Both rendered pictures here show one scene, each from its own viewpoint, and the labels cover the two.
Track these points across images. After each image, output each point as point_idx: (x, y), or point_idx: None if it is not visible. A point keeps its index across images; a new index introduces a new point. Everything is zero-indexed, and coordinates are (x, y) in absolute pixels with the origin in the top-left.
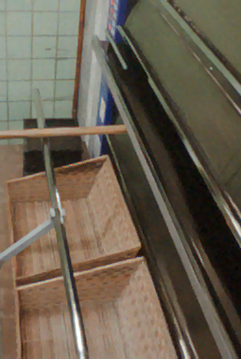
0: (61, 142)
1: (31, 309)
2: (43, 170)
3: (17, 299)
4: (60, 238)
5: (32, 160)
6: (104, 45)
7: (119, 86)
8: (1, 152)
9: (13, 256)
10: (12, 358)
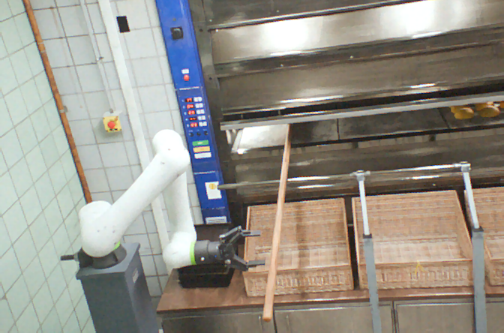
0: (214, 234)
1: (361, 280)
2: (229, 259)
3: None
4: (382, 170)
5: None
6: None
7: (297, 113)
8: (171, 304)
9: (328, 265)
10: (398, 291)
